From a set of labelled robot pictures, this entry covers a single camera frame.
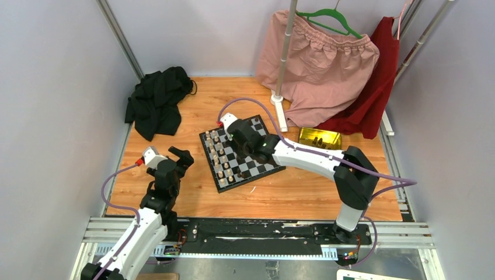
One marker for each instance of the gold metal tin tray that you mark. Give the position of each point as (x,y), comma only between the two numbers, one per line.
(332,139)

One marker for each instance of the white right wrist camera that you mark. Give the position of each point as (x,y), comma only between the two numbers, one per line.
(226,121)

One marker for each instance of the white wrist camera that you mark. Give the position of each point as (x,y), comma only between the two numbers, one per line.
(226,121)
(151,158)

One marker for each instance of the green clothes hanger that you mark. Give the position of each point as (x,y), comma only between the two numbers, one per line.
(332,20)

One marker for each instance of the silver rack pole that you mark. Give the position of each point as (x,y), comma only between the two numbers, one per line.
(286,44)

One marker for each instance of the white rack stand base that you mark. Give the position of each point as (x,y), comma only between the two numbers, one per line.
(279,112)

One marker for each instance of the black white chessboard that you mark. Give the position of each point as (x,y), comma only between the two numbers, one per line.
(253,169)

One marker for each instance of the black cloth garment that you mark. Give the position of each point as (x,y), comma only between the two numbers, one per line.
(153,105)

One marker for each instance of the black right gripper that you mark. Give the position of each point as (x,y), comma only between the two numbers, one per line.
(233,142)

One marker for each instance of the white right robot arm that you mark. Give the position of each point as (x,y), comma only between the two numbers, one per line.
(350,169)

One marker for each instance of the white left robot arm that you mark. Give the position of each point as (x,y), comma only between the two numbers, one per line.
(154,220)

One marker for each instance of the pink cloth garment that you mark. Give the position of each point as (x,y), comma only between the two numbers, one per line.
(324,73)

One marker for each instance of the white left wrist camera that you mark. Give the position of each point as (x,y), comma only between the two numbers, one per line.
(151,158)

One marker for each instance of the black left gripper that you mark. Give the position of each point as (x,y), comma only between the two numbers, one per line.
(185,160)

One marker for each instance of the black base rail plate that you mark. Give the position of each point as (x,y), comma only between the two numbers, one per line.
(267,237)

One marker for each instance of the red cloth garment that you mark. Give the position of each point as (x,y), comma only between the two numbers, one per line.
(365,114)

